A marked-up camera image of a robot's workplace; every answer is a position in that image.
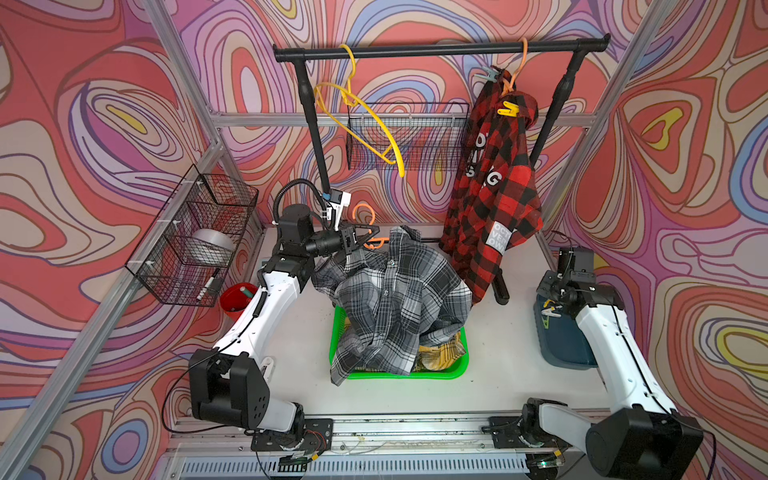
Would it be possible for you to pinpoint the rear black wire basket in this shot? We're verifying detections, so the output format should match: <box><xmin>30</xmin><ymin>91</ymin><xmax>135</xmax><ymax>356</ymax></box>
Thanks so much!
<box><xmin>346</xmin><ymin>100</ymin><xmax>471</xmax><ymax>172</ymax></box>

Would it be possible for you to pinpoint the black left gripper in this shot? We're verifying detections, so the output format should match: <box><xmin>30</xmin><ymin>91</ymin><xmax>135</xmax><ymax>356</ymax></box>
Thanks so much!
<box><xmin>300</xmin><ymin>223</ymin><xmax>375</xmax><ymax>261</ymax></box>

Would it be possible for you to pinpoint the black wire basket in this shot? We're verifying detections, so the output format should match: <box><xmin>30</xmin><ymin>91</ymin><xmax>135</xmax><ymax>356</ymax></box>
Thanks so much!
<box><xmin>125</xmin><ymin>166</ymin><xmax>259</xmax><ymax>307</ymax></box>
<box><xmin>346</xmin><ymin>100</ymin><xmax>471</xmax><ymax>172</ymax></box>

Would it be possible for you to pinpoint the orange hanger with red shirt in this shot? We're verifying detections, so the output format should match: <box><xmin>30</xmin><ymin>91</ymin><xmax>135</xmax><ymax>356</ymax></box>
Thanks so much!
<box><xmin>501</xmin><ymin>37</ymin><xmax>529</xmax><ymax>97</ymax></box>

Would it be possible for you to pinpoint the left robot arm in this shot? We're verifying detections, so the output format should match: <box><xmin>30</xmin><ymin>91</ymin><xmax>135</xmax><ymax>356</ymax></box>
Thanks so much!
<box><xmin>188</xmin><ymin>189</ymin><xmax>369</xmax><ymax>436</ymax></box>

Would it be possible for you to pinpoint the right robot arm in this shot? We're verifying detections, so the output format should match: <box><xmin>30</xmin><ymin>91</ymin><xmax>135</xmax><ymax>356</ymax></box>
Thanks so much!
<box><xmin>518</xmin><ymin>247</ymin><xmax>704</xmax><ymax>479</ymax></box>

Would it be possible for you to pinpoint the grey tape roll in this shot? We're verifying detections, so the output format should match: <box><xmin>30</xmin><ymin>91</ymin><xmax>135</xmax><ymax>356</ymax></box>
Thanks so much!
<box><xmin>183</xmin><ymin>228</ymin><xmax>235</xmax><ymax>267</ymax></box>

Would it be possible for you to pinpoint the orange hanger with grey shirt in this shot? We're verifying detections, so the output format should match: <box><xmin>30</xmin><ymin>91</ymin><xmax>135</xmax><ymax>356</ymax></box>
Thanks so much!
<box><xmin>351</xmin><ymin>202</ymin><xmax>391</xmax><ymax>251</ymax></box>

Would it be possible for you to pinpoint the dark teal bin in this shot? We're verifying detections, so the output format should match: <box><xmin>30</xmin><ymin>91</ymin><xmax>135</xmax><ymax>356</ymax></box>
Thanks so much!
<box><xmin>533</xmin><ymin>296</ymin><xmax>597</xmax><ymax>370</ymax></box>

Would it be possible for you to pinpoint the black clothes rack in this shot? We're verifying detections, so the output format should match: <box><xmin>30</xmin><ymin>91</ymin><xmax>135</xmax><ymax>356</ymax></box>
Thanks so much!
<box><xmin>272</xmin><ymin>33</ymin><xmax>612</xmax><ymax>306</ymax></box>

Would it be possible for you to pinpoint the red plastic cup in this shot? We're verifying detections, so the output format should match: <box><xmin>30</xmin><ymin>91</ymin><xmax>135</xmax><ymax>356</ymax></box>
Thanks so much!
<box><xmin>219</xmin><ymin>282</ymin><xmax>258</xmax><ymax>321</ymax></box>

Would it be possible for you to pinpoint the yellow clothespin on red shirt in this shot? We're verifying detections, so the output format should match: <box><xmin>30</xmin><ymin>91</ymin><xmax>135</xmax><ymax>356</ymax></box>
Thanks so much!
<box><xmin>497</xmin><ymin>101</ymin><xmax>520</xmax><ymax>118</ymax></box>

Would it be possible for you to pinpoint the teal clothespin on red shirt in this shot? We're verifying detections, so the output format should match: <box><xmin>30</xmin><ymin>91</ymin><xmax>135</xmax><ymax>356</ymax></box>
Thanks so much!
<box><xmin>476</xmin><ymin>66</ymin><xmax>500</xmax><ymax>82</ymax></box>

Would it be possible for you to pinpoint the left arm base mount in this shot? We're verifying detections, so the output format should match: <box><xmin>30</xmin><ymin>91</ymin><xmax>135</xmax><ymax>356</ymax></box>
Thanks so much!
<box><xmin>251</xmin><ymin>418</ymin><xmax>334</xmax><ymax>453</ymax></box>

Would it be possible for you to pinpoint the yellow plaid long-sleeve shirt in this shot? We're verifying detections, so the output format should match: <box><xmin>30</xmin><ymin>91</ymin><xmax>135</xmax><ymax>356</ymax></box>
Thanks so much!
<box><xmin>414</xmin><ymin>333</ymin><xmax>466</xmax><ymax>372</ymax></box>

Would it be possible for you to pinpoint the yellow plastic hanger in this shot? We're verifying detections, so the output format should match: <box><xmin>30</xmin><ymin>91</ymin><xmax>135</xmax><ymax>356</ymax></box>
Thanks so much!
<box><xmin>313</xmin><ymin>43</ymin><xmax>407</xmax><ymax>179</ymax></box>

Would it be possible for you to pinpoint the black marker in basket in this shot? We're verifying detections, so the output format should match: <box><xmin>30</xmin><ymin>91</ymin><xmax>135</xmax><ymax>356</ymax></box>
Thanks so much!
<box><xmin>196</xmin><ymin>276</ymin><xmax>219</xmax><ymax>302</ymax></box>

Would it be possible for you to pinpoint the green plastic basket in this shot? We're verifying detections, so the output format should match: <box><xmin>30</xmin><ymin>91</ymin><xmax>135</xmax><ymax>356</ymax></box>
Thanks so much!
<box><xmin>328</xmin><ymin>307</ymin><xmax>470</xmax><ymax>381</ymax></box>

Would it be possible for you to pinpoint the white clothespin on table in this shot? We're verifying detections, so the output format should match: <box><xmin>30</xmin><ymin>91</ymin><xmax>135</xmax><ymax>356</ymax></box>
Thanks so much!
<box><xmin>260</xmin><ymin>356</ymin><xmax>275</xmax><ymax>383</ymax></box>

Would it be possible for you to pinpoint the red plaid long-sleeve shirt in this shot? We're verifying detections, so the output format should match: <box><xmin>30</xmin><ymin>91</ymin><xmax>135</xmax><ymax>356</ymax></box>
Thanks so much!
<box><xmin>439</xmin><ymin>68</ymin><xmax>543</xmax><ymax>304</ymax></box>

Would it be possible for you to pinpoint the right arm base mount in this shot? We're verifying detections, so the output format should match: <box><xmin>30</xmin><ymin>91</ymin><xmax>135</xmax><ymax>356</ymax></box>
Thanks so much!
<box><xmin>481</xmin><ymin>416</ymin><xmax>571</xmax><ymax>451</ymax></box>

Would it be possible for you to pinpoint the grey plaid long-sleeve shirt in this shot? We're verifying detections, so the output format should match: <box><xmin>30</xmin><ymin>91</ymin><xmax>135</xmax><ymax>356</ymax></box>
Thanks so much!
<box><xmin>313</xmin><ymin>226</ymin><xmax>472</xmax><ymax>385</ymax></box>

